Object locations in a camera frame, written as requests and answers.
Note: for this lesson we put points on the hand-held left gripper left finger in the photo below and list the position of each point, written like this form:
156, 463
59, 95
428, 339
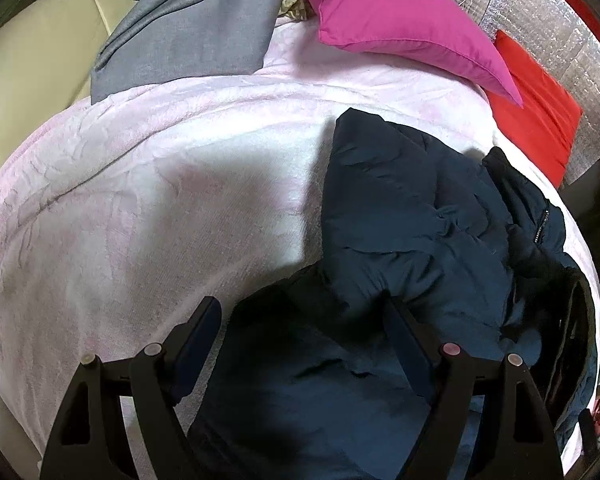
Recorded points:
200, 340

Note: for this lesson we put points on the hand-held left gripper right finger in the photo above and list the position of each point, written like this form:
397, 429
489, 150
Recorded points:
410, 345

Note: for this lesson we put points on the navy puffer jacket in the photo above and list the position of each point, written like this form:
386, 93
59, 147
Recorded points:
405, 210

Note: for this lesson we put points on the pale pink fleece blanket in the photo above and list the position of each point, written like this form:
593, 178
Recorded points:
155, 185

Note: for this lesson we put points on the red pillow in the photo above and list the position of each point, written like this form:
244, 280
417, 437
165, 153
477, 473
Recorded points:
535, 105

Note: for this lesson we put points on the grey garment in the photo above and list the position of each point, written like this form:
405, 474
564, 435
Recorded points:
190, 30

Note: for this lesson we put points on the magenta pillow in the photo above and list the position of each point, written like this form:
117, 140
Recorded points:
395, 10

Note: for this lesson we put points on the cream leather sofa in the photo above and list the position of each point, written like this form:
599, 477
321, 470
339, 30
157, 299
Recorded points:
30, 50

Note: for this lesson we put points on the beige patterned cloth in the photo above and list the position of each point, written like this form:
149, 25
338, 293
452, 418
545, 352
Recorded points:
295, 7

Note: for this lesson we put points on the silver foil insulation sheet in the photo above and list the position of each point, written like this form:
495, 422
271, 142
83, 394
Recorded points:
545, 5

